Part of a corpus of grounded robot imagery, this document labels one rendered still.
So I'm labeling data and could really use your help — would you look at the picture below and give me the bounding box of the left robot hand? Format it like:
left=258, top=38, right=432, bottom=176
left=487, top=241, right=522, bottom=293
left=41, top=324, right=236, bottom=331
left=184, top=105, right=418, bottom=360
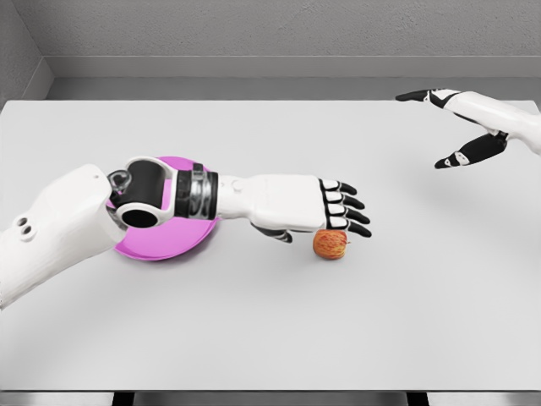
left=249, top=174, right=373, bottom=244

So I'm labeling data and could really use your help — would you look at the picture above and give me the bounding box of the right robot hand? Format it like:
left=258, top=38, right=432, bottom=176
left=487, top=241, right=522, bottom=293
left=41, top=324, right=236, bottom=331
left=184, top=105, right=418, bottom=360
left=395, top=88, right=520, bottom=171

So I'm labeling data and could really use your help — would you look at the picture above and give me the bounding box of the red yellow apple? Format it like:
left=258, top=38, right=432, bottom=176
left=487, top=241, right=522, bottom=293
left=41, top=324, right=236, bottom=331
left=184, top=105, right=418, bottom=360
left=312, top=229, right=352, bottom=261

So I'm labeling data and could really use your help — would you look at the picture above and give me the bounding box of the pink round plate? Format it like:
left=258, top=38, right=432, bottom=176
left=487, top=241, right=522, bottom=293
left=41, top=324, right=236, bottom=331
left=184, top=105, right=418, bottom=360
left=106, top=156, right=219, bottom=262

